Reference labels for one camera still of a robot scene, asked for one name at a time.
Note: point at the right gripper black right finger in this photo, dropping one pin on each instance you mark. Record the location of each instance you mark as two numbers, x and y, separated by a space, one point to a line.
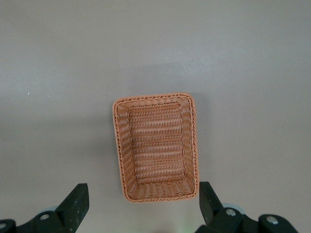
211 211

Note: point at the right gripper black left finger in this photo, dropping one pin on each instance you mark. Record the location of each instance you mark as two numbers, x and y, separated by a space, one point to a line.
70 213

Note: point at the small orange wicker basket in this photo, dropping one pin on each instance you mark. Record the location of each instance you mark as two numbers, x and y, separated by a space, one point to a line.
155 145

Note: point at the brown table cover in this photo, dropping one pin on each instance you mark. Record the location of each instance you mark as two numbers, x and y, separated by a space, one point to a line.
48 60

